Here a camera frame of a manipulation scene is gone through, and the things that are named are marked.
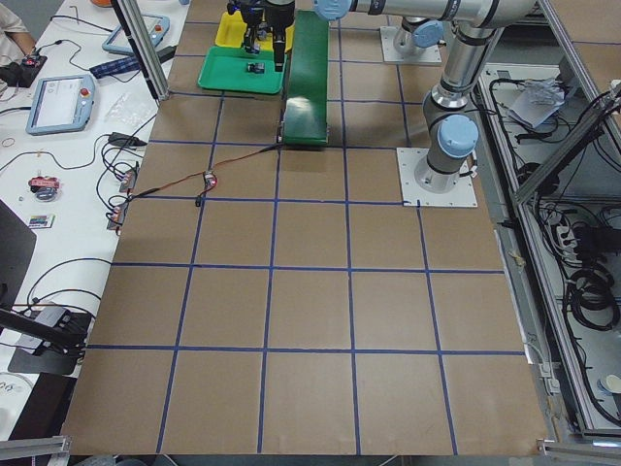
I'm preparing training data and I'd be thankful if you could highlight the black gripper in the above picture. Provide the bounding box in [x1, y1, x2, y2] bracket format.
[227, 0, 295, 72]

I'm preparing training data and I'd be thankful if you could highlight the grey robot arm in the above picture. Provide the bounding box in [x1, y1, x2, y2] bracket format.
[313, 0, 535, 140]
[227, 1, 443, 73]

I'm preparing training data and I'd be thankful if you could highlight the yellow plastic tray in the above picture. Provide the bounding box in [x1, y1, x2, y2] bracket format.
[214, 11, 273, 51]

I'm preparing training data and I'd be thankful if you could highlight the green plastic tray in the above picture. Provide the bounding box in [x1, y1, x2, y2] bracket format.
[197, 46, 284, 95]

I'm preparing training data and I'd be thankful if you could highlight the green conveyor belt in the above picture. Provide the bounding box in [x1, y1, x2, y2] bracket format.
[280, 10, 329, 146]

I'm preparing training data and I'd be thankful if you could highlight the far teach pendant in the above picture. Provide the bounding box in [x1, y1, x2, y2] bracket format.
[101, 14, 172, 55]

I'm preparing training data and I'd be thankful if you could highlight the teach pendant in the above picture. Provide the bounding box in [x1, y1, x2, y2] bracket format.
[25, 75, 96, 136]
[101, 14, 172, 55]

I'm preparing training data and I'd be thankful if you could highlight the plaid blue pouch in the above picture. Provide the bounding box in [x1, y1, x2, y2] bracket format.
[88, 56, 140, 79]

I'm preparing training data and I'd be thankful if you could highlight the small red-lit circuit board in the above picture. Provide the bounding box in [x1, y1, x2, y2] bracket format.
[204, 172, 218, 189]

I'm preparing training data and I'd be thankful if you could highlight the near teach pendant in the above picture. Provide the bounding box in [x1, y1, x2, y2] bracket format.
[25, 75, 96, 136]

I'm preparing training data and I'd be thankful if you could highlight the aluminium frame post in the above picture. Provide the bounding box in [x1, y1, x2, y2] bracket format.
[112, 0, 169, 102]

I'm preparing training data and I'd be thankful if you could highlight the red black wire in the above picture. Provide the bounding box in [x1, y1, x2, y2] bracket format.
[130, 144, 280, 208]

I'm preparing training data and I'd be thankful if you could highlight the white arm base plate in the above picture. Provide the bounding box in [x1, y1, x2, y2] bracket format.
[396, 148, 477, 209]

